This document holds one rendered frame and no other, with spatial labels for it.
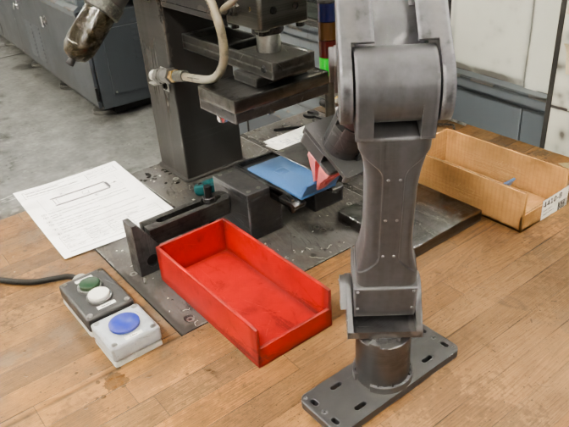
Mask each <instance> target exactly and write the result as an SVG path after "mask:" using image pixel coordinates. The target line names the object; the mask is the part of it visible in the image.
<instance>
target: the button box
mask: <svg viewBox="0 0 569 427"><path fill-rule="evenodd" d="M92 276H93V277H97V278H98V279H99V280H100V283H101V284H100V286H104V287H107V288H108V289H109V292H110V295H109V297H108V298H107V299H105V300H103V301H100V302H91V301H90V300H89V299H88V293H89V291H81V290H80V288H79V283H80V282H81V281H82V280H83V279H84V278H87V277H92ZM59 280H71V281H69V282H66V283H63V284H62V285H60V286H59V290H60V293H61V296H62V298H63V300H64V304H65V305H66V306H67V307H68V309H69V310H70V311H71V313H72V314H73V315H74V316H75V317H76V318H77V319H78V321H79V322H80V323H81V325H82V326H83V327H84V328H85V330H86V331H87V332H88V334H89V335H90V336H91V337H94V335H93V333H92V329H91V325H92V324H94V323H95V322H97V321H99V320H101V319H104V318H106V317H108V316H110V315H112V314H114V313H117V312H118V311H120V310H123V309H125V308H127V307H129V306H131V305H132V304H134V301H133V299H132V298H131V297H130V296H129V295H128V294H127V293H126V292H125V291H124V290H123V289H122V287H121V286H120V285H119V284H118V283H117V282H116V281H115V280H114V279H113V278H112V277H111V276H110V275H109V274H108V273H107V272H106V271H105V270H104V269H102V268H99V269H96V270H94V271H92V272H90V273H88V274H78V275H76V274H58V275H54V276H48V277H44V278H39V279H13V278H5V277H0V283H6V284H14V285H39V284H44V283H49V282H54V281H59Z"/></svg>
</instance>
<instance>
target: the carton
mask: <svg viewBox="0 0 569 427"><path fill-rule="evenodd" d="M568 176H569V169H568V168H566V167H563V166H560V165H558V164H553V163H551V162H548V161H545V160H543V159H540V158H535V157H533V156H530V155H527V154H525V153H522V152H518V151H516V150H513V149H510V148H508V147H503V146H501V145H498V144H495V143H493V142H490V141H485V140H483V139H480V138H477V137H475V136H470V135H468V134H465V133H462V132H460V131H457V130H452V129H450V128H444V129H443V130H440V131H437V132H436V138H433V139H432V145H431V148H430V150H429V151H428V153H427V155H426V158H425V159H424V162H423V166H422V169H421V173H420V176H419V180H418V183H420V184H422V185H425V186H427V187H430V188H432V189H434V190H436V191H439V192H441V193H444V194H445V195H447V196H450V197H453V198H455V199H457V200H459V201H462V202H464V203H467V204H469V205H471V206H474V207H475V208H479V209H481V210H482V216H484V217H485V218H488V219H491V220H493V221H495V222H497V223H499V224H502V225H504V226H506V227H509V228H511V229H513V230H516V231H518V232H520V233H521V232H523V231H524V230H525V229H527V228H529V227H530V226H532V225H534V224H536V223H537V222H539V221H540V220H542V219H544V218H546V217H547V216H549V215H551V214H552V213H554V212H555V211H557V210H558V209H560V208H562V207H564V206H565V205H566V201H567V196H568V191H569V186H567V182H568ZM512 178H516V179H515V180H514V182H513V183H512V184H511V185H510V186H508V185H506V184H503V183H505V182H507V181H508V180H510V179H512Z"/></svg>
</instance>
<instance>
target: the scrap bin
mask: <svg viewBox="0 0 569 427"><path fill-rule="evenodd" d="M156 252H157V260H158V264H159V268H160V272H161V276H162V280H163V281H164V282H165V283H166V284H167V285H168V286H169V287H171V288H172V289H173V290H174V291H175V292H176V293H177V294H178V295H179V296H181V297H182V298H183V299H184V300H185V301H186V302H187V303H188V304H190V305H191V306H192V307H193V308H194V309H195V310H196V311H197V312H198V313H199V314H200V315H201V316H202V317H203V318H204V319H205V320H206V321H208V322H209V323H210V324H211V325H212V326H213V327H214V328H215V329H216V330H218V331H219V332H220V333H221V334H222V335H223V336H224V337H225V338H227V339H228V340H229V341H230V342H231V343H232V344H233V345H234V346H235V347H237V348H238V349H239V350H240V351H241V352H242V353H243V354H244V355H245V356H247V357H248V358H249V359H250V360H251V361H252V362H253V363H254V364H255V365H256V366H257V367H258V368H261V367H263V366H264V365H266V364H268V363H270V362H272V361H273V360H274V359H276V358H278V357H280V356H281V355H283V354H285V353H287V352H288V351H290V350H291V349H293V348H295V347H297V346H299V345H300V344H301V343H303V342H304V341H307V340H308V339H310V338H312V337H313V336H315V335H316V334H318V333H320V332H321V331H323V330H325V329H327V328H328V327H329V326H331V325H332V306H331V290H330V289H329V288H328V287H327V286H325V285H324V284H322V283H321V282H319V281H318V280H316V279H314V278H313V277H311V276H310V275H309V274H307V273H306V272H304V271H303V270H302V269H300V268H298V267H297V266H295V265H294V264H293V263H291V262H290V261H288V260H287V259H285V258H283V257H282V256H280V255H279V254H277V253H276V252H275V251H273V250H272V249H270V248H269V247H267V246H265V245H264V244H262V243H261V242H260V241H258V240H257V239H255V238H254V237H252V236H250V235H249V234H247V233H246V232H244V231H243V230H242V229H240V228H239V227H237V226H236V225H234V224H232V223H231V222H230V221H228V220H227V219H226V218H221V219H218V220H216V221H214V222H212V223H210V224H208V225H204V226H202V227H200V228H198V229H196V230H193V231H191V232H189V233H186V234H184V235H182V236H179V237H177V238H174V239H173V240H171V241H167V242H165V243H163V244H161V245H159V246H156Z"/></svg>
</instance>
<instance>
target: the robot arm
mask: <svg viewBox="0 0 569 427"><path fill-rule="evenodd" d="M334 13H335V35H336V45H334V46H333V47H328V54H329V82H334V93H338V102H339V107H338V108H337V110H336V112H335V114H333V115H331V116H329V117H326V118H323V119H319V120H316V121H314V122H312V123H309V124H306V125H305V127H304V129H303V131H302V133H303V136H302V138H301V142H302V144H303V145H304V146H305V147H306V149H307V150H308V151H309V152H308V154H307V156H308V158H309V162H310V165H311V169H312V177H313V182H314V181H316V182H317V190H320V189H322V188H324V187H325V186H326V185H328V184H329V183H330V182H331V181H333V180H334V179H335V178H336V177H338V176H339V175H341V177H342V178H343V180H342V181H341V182H343V183H347V182H349V181H352V180H354V178H355V177H356V176H358V175H361V176H363V203H362V224H361V229H360V232H359V235H358V237H357V240H356V242H355V245H354V247H351V272H350V273H345V274H339V279H338V280H339V283H340V299H339V301H340V309H345V320H346V330H347V339H356V357H355V358H354V360H353V363H351V364H349V365H348V366H346V367H344V368H343V369H342V370H340V371H339V372H337V373H336V374H334V375H332V376H331V377H329V378H328V379H326V380H325V381H323V382H322V383H320V384H319V385H317V386H315V387H314V388H312V389H311V390H310V391H308V392H306V393H305V394H303V395H302V397H301V406H302V408H303V409H304V410H305V411H306V412H307V413H308V414H309V415H311V416H312V417H313V418H314V419H315V420H316V421H317V422H318V423H319V424H321V425H322V426H323V427H361V426H363V425H364V424H365V423H366V422H368V421H369V420H370V419H372V418H374V417H375V416H376V415H378V414H379V413H381V412H382V411H384V410H385V409H386V408H387V407H388V406H390V405H391V404H393V403H394V402H396V401H397V400H398V399H400V398H401V397H403V396H404V395H405V394H406V393H407V392H409V391H411V390H412V389H413V388H415V387H416V386H417V385H419V384H421V383H422V382H423V381H425V380H426V379H427V378H428V377H430V376H431V375H432V374H434V373H435V372H437V371H438V370H439V369H441V368H443V367H444V366H445V365H446V364H447V363H449V362H450V361H452V360H453V359H454V358H456V357H457V351H458V347H457V345H456V344H455V343H453V342H451V341H449V340H448V339H446V338H445V337H443V336H442V335H440V334H439V333H437V332H435V331H434V330H432V329H430V328H429V327H427V326H426V325H425V324H423V307H422V287H421V278H420V274H419V271H418V270H417V260H416V254H415V251H414V247H413V244H412V232H413V225H414V216H415V207H416V199H417V185H418V180H419V176H420V173H421V169H422V166H423V162H424V159H425V158H426V155H427V153H428V151H429V150H430V148H431V145H432V139H433V138H436V131H437V124H438V120H445V119H451V117H452V115H453V113H454V109H455V105H456V83H457V77H456V55H455V49H454V43H453V36H452V30H451V24H450V12H449V5H448V0H334ZM424 41H428V43H424Z"/></svg>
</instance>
